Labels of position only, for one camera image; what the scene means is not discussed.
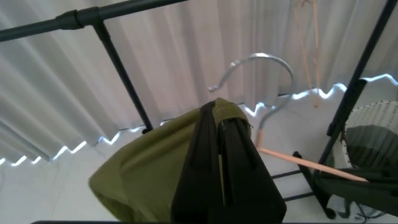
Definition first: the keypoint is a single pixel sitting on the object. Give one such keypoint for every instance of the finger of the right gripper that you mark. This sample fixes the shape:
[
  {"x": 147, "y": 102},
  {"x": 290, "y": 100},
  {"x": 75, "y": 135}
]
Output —
[
  {"x": 367, "y": 194},
  {"x": 373, "y": 175}
]

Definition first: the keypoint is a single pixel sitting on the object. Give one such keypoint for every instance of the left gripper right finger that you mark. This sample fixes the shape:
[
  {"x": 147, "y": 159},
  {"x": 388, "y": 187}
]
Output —
[{"x": 248, "y": 186}]

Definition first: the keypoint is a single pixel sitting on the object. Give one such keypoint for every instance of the white laundry basket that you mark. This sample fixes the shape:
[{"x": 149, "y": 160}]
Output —
[{"x": 373, "y": 112}]

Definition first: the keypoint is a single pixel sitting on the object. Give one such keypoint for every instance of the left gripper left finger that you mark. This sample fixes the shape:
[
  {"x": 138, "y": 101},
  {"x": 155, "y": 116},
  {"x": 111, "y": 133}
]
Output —
[{"x": 196, "y": 186}]

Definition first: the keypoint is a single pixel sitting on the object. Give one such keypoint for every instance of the white curtain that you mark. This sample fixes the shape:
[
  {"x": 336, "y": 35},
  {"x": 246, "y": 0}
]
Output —
[{"x": 174, "y": 62}]

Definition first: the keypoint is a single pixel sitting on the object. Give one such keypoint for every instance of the green long-sleeved shirt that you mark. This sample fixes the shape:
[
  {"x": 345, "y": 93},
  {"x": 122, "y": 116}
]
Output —
[{"x": 146, "y": 168}]

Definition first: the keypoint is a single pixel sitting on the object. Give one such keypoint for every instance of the black clothes rack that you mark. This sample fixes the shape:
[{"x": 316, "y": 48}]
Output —
[{"x": 118, "y": 68}]

